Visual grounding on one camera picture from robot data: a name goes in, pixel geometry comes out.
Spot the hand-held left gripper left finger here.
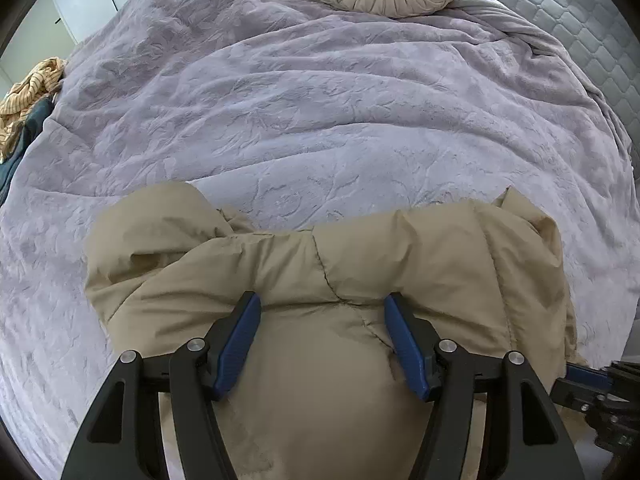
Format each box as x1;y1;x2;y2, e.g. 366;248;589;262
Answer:
60;291;262;480

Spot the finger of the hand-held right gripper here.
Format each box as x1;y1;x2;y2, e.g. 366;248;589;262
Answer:
550;362;621;413

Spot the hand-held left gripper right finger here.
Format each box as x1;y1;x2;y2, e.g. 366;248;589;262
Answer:
383;292;586;480

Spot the beige puffer jacket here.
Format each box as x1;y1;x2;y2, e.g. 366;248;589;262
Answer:
84;182;581;480

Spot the lavender embossed blanket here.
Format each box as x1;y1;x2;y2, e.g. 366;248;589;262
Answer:
0;0;640;461

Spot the dark teal cloth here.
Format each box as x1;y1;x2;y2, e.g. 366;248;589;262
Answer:
0;97;56;206

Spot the yellow striped cloth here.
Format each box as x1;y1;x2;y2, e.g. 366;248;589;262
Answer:
0;57;68;161

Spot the grey quilted mattress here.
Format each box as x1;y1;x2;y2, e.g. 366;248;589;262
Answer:
460;0;640;146

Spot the white wardrobe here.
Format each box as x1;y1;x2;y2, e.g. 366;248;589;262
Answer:
0;0;176;96

